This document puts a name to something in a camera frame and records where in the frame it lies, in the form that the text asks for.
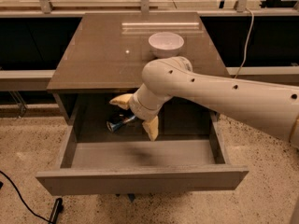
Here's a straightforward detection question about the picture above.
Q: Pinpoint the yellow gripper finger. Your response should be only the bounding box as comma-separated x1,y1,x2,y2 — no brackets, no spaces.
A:
142,117,159,141
109,93,133,110

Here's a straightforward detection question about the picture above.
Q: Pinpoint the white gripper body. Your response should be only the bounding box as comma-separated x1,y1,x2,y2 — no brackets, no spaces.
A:
129,94,160,120

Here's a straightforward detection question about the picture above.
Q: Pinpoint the silver blue redbull can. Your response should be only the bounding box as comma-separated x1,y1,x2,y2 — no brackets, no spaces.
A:
107,115,136,133

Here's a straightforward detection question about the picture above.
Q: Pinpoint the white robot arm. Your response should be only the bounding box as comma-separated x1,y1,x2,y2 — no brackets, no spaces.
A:
110,57,299,147

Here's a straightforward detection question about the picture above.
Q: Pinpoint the open grey top drawer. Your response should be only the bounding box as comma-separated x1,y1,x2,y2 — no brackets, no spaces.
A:
36,93,249,195

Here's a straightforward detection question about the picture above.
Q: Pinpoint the grey cabinet with glossy top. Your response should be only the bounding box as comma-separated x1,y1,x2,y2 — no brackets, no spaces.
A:
48,12,229,119

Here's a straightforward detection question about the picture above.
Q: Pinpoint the white ceramic bowl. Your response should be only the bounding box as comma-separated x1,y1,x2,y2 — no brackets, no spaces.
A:
149,32,184,58

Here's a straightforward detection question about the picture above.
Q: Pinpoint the metal window railing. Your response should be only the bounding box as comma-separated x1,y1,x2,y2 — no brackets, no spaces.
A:
0,0,299,17

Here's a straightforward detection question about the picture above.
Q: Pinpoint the black floor cable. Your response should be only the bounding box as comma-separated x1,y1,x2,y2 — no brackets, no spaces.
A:
0,170,52,224

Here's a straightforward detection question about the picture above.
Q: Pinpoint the white hanging cable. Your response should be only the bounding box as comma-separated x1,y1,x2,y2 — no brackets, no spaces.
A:
234,7,255,79

